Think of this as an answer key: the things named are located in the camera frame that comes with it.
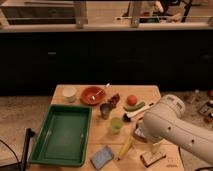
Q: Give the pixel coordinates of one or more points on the wooden block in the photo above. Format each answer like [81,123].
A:
[149,158]

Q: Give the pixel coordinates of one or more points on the dark brown bowl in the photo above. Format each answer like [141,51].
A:
[139,121]

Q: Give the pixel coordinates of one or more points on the white small cup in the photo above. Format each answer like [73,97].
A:
[69,93]

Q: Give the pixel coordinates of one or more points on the blue sponge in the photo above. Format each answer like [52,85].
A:
[102,157]

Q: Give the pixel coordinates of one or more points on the red bowl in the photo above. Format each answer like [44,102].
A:
[90,91]

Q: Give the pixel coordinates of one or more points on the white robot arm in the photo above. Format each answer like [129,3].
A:
[163,121]

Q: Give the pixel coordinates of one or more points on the crumpled blue cloth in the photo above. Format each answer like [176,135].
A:
[139,133]

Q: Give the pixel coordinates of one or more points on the yellow banana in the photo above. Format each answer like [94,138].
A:
[126,146]

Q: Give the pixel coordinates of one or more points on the metal cup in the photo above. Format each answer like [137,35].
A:
[105,110]

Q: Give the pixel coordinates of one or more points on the green cucumber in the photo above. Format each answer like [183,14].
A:
[134,108]

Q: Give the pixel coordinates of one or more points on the white plastic spoon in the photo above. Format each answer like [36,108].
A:
[94,96]

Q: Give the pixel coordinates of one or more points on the brown toy food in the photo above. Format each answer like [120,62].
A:
[114,100]

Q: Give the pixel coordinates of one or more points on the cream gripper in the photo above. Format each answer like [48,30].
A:
[154,147]

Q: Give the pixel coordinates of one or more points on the orange tomato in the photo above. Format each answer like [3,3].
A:
[131,100]

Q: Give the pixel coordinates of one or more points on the green plastic cup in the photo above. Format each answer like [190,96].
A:
[116,125]

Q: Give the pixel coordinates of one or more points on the green plastic tray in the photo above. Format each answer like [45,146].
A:
[63,136]

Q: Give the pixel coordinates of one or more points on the black stand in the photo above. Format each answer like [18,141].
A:
[21,165]

